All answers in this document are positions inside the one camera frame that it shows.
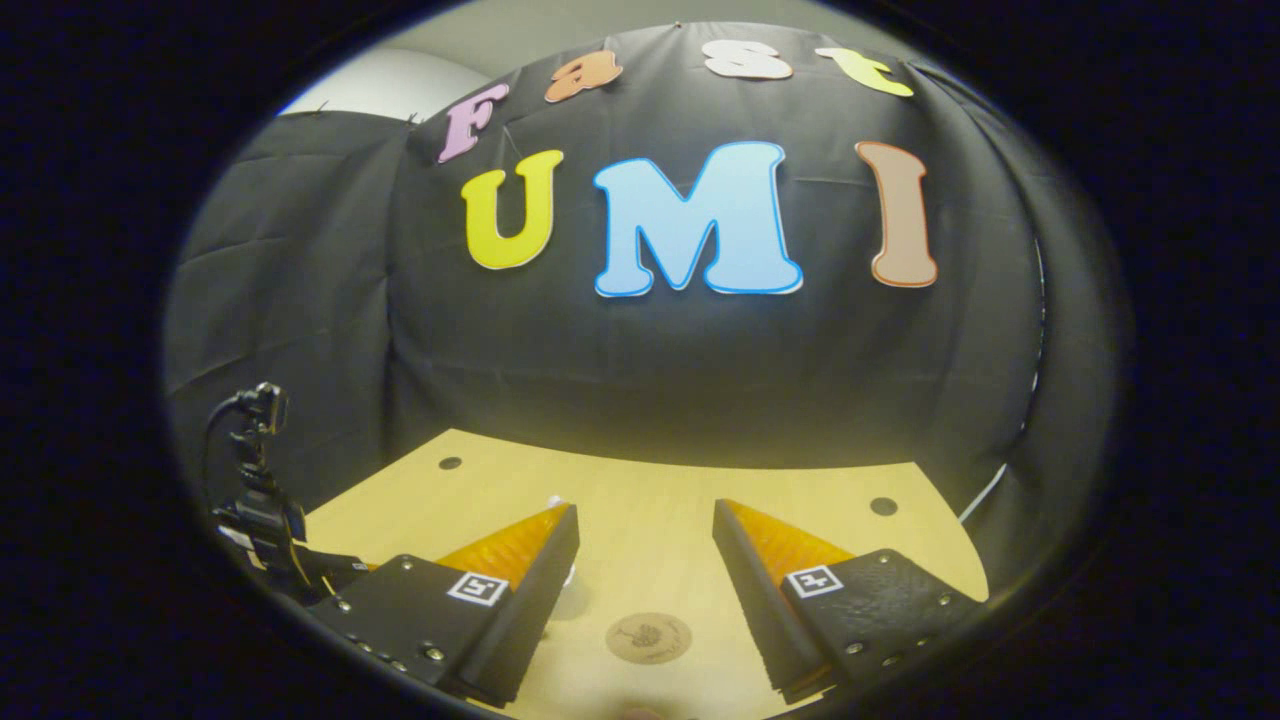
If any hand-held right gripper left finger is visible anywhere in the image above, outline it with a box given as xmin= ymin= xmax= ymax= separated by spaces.
xmin=310 ymin=503 xmax=581 ymax=709

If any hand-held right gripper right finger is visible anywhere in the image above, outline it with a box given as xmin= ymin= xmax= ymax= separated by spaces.
xmin=712 ymin=498 xmax=991 ymax=706

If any white cup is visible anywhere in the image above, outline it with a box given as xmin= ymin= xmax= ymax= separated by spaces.
xmin=545 ymin=493 xmax=579 ymax=591

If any white cable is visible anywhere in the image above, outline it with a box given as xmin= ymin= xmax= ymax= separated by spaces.
xmin=958 ymin=238 xmax=1047 ymax=525

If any round brown coaster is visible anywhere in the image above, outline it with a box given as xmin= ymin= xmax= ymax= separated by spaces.
xmin=606 ymin=612 xmax=693 ymax=665

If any wooden desktop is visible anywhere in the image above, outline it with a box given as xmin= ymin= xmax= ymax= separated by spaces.
xmin=300 ymin=430 xmax=991 ymax=719

